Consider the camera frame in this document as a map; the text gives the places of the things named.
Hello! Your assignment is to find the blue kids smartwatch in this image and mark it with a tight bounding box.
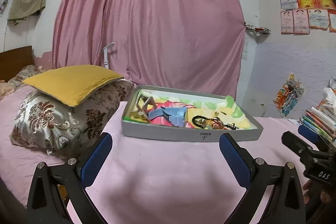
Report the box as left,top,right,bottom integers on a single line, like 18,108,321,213
147,106,187,127

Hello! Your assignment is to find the brown cord yellow bead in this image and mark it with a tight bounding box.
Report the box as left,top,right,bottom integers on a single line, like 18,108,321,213
201,118,222,129

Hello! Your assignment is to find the right human hand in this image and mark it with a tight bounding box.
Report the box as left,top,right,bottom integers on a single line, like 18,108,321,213
302,180,335,209

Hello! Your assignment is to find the stack of books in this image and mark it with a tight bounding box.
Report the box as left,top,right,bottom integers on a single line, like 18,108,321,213
290,107,335,145

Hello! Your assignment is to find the white plastic bag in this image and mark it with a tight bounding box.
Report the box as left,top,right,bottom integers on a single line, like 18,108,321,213
318,77,335,116

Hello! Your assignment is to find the floral brocade pillow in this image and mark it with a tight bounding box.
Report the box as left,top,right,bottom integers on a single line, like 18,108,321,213
10,72,134,157

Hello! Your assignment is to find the yellow pillow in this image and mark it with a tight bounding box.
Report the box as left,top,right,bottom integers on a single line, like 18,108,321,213
23,65,123,107

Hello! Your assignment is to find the grey shallow tray box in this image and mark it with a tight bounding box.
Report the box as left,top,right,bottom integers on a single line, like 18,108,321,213
122,85,263,142

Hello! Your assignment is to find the brown wooden headboard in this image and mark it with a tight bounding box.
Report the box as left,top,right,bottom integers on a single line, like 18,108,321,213
0,46,34,82

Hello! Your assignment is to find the colourful cartoon cloth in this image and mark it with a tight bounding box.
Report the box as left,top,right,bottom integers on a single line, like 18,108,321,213
123,89,257,130

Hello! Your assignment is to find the white folding lamp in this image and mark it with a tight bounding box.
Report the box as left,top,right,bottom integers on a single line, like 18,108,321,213
103,42,115,69

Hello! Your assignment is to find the pink curtain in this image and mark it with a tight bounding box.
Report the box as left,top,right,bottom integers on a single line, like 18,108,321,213
52,0,245,96

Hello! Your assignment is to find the olive hanging cloth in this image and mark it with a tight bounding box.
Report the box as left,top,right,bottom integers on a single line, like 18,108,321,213
7,0,46,25

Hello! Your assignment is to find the colourful wall poster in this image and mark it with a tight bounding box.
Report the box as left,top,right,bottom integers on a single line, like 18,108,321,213
273,73,305,117

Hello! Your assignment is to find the black beaded keychain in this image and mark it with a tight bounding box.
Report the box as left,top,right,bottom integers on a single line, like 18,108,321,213
223,123,239,130

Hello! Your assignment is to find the black hair tie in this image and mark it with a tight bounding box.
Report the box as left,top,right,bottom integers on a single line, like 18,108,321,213
191,114,211,128

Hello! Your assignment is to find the beige watch strap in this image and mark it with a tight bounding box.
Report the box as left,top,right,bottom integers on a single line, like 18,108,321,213
131,93,158,122

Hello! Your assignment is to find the wall certificates cluster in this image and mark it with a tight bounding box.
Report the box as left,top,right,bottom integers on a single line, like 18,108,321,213
280,0,335,35

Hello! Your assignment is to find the wall socket with plugs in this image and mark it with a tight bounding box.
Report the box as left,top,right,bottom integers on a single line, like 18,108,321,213
0,0,9,14

